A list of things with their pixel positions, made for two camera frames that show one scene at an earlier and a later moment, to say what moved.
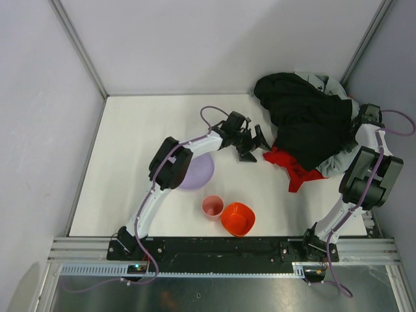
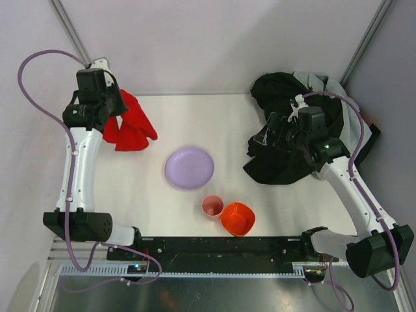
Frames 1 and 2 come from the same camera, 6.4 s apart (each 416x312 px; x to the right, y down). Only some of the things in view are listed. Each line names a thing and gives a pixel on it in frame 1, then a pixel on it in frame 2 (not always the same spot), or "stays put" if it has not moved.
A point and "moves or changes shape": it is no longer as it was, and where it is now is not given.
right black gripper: x=356 y=127 -> x=273 y=129
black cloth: x=313 y=127 moves or changes shape
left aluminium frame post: x=77 y=41 stays put
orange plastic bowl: x=238 y=219 stays put
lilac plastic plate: x=200 y=171 stays put
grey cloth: x=337 y=164 moves or changes shape
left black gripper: x=246 y=143 -> x=114 y=102
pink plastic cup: x=212 y=207 stays put
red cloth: x=297 y=173 -> x=135 y=129
